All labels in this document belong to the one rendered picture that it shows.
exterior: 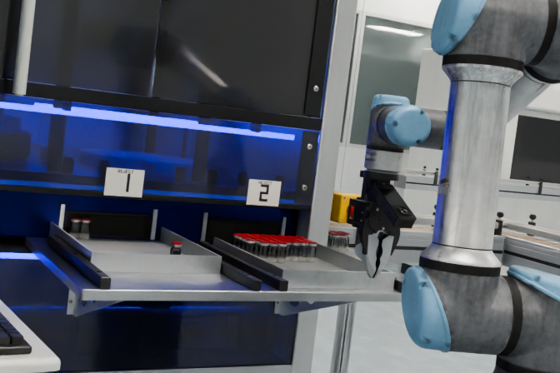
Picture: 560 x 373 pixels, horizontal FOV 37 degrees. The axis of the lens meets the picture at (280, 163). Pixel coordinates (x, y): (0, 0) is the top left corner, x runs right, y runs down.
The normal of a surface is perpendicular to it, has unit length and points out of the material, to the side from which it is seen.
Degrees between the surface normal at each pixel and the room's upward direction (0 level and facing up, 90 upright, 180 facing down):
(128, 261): 90
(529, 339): 109
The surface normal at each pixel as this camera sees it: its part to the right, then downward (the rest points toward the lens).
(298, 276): 0.46, 0.11
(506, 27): 0.22, 0.05
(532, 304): 0.19, -0.46
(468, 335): 0.10, 0.44
